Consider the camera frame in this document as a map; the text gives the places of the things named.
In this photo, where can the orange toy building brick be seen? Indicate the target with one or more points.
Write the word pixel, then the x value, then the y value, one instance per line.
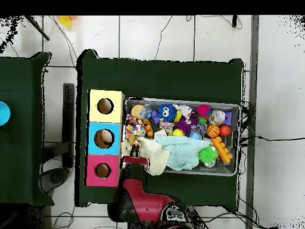
pixel 221 150

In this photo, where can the green spiky rubber ball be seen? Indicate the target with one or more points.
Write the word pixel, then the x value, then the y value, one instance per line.
pixel 208 154

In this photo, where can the light blue bowl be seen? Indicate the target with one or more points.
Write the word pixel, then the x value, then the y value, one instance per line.
pixel 4 113

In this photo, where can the brown plush toy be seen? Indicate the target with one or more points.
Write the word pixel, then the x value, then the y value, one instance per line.
pixel 132 140

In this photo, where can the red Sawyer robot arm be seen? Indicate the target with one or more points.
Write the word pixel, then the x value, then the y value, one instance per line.
pixel 147 205

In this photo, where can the wooden box with three holes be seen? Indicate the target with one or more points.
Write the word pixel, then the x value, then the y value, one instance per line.
pixel 104 148

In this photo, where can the yellow plastic toy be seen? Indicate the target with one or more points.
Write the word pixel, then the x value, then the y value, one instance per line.
pixel 64 21

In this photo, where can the crumpled polka dot paper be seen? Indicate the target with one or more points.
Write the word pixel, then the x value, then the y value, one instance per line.
pixel 134 127

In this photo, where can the pink spiky rubber ball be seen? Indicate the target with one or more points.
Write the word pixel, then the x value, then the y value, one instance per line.
pixel 203 110

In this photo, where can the black rod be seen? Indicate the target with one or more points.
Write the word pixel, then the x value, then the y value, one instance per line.
pixel 38 29

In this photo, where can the small orange basketball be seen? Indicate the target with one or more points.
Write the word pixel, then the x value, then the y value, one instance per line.
pixel 213 131

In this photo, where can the dark green tablecloth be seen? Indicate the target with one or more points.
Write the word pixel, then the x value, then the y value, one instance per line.
pixel 166 78

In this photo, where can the dark green side table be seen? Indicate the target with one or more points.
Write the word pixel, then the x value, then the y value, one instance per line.
pixel 19 83

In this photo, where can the smooth orange-red ball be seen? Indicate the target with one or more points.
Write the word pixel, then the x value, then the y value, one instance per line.
pixel 225 130

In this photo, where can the mint green muslin cloth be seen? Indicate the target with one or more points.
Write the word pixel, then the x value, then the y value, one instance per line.
pixel 183 150

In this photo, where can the blue spiky ball with eyes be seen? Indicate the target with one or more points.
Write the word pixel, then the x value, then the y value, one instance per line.
pixel 166 111

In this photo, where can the cream muslin cloth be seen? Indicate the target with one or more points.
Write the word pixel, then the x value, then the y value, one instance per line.
pixel 156 155

